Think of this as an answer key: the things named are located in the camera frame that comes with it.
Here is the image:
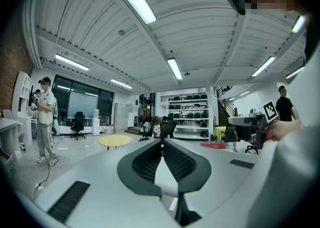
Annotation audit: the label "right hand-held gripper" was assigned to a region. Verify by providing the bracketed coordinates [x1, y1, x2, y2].
[228, 100, 279, 148]

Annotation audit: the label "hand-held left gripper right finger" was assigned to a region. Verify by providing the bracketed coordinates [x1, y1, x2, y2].
[163, 137, 213, 194]

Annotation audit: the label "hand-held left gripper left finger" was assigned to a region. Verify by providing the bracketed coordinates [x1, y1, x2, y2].
[116, 138, 164, 197]

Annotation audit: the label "person's right hand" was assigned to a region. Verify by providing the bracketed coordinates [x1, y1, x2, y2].
[266, 119, 302, 143]

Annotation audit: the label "black office chair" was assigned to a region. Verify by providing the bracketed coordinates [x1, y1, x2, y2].
[70, 111, 87, 141]
[159, 115, 178, 140]
[221, 123, 241, 152]
[138, 121, 155, 143]

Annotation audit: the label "staircase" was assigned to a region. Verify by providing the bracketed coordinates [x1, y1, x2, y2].
[216, 85, 237, 124]

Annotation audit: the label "yellow-green cloth table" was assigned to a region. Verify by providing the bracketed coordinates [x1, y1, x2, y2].
[213, 126, 228, 141]

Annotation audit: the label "round wooden table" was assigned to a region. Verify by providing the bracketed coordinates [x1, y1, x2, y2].
[98, 134, 133, 151]

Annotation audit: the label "rows of black bags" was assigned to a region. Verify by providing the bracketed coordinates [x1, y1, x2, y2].
[167, 94, 209, 138]

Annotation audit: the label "white shelf rack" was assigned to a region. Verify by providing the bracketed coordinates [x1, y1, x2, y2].
[165, 93, 210, 140]

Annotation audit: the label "grey lockers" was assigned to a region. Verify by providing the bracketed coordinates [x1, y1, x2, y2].
[113, 102, 129, 134]

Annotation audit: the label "white water dispenser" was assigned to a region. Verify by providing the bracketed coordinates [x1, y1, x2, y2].
[92, 108, 101, 136]

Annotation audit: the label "person's black white shirt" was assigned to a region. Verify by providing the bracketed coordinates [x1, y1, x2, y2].
[246, 43, 320, 228]

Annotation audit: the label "white desk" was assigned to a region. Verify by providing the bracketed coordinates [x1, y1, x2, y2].
[0, 117, 21, 163]

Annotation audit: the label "white bookshelf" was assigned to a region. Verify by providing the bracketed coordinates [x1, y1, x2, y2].
[11, 70, 35, 123]

